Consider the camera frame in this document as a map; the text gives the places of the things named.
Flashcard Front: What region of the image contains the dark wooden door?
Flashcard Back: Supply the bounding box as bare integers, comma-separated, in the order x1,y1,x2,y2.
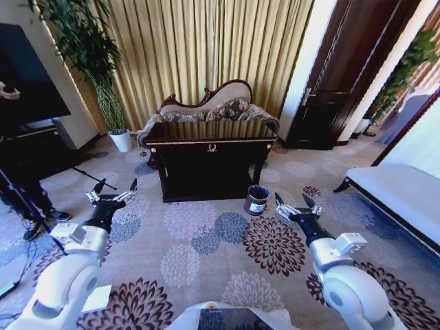
284,0,422,151

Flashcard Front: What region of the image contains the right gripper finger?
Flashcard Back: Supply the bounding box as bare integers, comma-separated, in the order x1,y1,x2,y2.
301,192,325,217
274,192,300,221

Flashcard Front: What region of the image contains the black tripod rod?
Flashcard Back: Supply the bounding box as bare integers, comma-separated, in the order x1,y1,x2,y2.
71,166,118,192

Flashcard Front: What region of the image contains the patterned chaise sofa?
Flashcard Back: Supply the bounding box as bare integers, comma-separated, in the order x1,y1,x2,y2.
136,79,281,145

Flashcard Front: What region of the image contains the brass door handle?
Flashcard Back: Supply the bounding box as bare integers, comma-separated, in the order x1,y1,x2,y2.
301,87,317,106

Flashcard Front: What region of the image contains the dark wooden table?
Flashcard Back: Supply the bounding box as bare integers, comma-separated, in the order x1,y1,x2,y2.
143,119,278,204

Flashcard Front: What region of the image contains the white robot front shell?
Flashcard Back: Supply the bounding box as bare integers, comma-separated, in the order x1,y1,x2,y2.
168,301,293,330

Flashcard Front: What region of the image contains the dark wooden frame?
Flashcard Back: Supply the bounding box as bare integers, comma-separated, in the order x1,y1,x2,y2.
370,86,440,168

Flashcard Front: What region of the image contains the grey upright box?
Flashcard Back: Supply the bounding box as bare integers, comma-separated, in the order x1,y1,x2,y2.
51,116,78,151

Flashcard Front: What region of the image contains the white cushioned bench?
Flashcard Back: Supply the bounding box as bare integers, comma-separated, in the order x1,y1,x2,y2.
332,164,440,256

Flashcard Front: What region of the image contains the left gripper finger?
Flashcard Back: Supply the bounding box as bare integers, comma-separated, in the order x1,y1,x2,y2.
85,177,107,205
116,177,139,205

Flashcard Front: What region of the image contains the green leafy vine plant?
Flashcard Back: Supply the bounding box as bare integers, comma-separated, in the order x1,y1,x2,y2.
368,29,439,125

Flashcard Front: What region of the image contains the pale flat box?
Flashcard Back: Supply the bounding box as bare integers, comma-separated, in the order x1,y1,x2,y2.
81,284,113,313

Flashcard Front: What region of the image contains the golden pleated curtain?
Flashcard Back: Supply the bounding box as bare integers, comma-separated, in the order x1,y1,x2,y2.
67,0,316,133

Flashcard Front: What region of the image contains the white plant pot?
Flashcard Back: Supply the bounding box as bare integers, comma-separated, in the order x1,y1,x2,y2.
108,129,133,153

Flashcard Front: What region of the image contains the black flat television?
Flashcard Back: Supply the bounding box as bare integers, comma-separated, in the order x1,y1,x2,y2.
0,22,72,131

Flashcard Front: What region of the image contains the person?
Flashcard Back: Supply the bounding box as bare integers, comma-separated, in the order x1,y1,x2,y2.
0,135,73,242

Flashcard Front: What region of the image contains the dark brown trash bin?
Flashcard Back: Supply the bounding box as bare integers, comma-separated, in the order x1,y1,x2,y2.
243,184,271,217

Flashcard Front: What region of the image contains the dark television cabinet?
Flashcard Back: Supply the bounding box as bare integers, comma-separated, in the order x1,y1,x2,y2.
0,124,84,182

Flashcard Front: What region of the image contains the tall green bamboo plant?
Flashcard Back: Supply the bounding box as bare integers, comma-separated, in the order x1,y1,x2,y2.
29,0,130,135

